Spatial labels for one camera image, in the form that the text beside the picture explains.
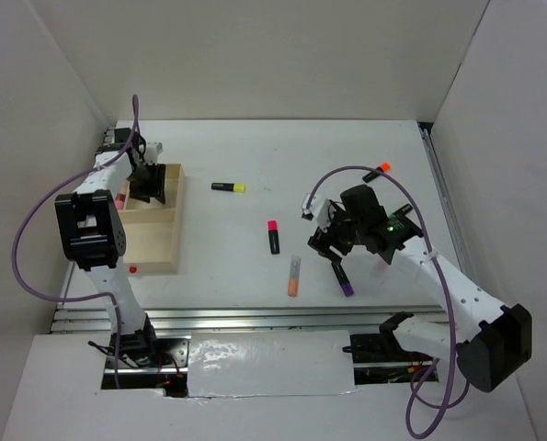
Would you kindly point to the green cap black highlighter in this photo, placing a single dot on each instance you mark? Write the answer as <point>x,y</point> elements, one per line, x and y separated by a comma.
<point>402,211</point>

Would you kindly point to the aluminium table rail frame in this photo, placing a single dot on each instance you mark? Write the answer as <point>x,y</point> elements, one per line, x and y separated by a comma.
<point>227,278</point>

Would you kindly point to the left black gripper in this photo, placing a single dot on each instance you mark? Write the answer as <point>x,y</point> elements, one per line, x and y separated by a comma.
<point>154,189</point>

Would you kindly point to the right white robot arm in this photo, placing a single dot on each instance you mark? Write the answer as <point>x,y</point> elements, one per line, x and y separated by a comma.
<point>488,340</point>

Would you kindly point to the wooden sorting tray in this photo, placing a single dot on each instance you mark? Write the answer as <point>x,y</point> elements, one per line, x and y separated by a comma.
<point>153,229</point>

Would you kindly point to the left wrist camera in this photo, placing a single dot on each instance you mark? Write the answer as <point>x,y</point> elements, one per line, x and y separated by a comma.
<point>152,152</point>

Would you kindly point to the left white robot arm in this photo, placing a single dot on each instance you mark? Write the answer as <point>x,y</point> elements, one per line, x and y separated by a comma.
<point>94,238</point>

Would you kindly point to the purple cap black highlighter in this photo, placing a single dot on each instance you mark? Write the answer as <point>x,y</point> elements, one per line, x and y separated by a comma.
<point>342,279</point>

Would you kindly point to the yellow cap black highlighter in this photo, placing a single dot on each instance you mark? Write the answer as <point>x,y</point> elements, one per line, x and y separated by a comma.
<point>228,187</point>

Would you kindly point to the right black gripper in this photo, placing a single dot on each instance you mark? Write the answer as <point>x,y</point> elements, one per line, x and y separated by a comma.
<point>321,240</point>

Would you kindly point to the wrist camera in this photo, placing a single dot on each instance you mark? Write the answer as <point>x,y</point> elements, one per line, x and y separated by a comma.
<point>152,152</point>
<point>316,208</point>

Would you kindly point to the pink cap black highlighter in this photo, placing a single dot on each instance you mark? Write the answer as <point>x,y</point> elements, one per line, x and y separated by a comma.
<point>273,237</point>

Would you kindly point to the pastel orange highlighter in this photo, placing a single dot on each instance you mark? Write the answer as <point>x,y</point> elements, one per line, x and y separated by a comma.
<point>293,283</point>

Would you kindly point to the orange cap black highlighter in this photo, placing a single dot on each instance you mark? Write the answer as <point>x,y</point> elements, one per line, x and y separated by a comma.
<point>376,172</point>

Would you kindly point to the pink glue bottle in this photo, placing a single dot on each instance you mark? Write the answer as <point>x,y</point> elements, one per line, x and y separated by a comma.
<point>121,198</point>

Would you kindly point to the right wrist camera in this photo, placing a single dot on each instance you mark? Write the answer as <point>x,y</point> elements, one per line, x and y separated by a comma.
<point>316,208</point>

